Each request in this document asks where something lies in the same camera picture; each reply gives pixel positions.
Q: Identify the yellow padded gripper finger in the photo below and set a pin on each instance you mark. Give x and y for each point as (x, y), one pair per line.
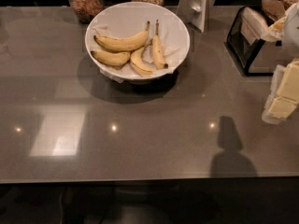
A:
(277, 109)

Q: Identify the white paper bowl liner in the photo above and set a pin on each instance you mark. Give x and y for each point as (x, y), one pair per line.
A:
(175, 46)

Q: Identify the long yellow banana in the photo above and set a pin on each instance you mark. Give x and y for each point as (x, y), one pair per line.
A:
(124, 44)

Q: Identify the glass jar brown granola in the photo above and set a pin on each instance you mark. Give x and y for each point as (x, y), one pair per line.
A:
(86, 10)

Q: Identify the black toaster appliance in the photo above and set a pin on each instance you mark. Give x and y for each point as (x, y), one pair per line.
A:
(252, 55)

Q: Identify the right upright yellow banana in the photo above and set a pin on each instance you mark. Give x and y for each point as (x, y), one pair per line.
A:
(157, 51)

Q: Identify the left yellow banana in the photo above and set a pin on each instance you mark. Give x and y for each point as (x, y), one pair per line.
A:
(111, 59)

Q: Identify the middle curved yellow banana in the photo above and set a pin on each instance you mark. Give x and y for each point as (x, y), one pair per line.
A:
(138, 64)

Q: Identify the white bowl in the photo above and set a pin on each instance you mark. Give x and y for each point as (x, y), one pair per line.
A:
(134, 15)

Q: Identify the white upright stand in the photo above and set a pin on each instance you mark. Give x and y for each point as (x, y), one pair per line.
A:
(195, 12)

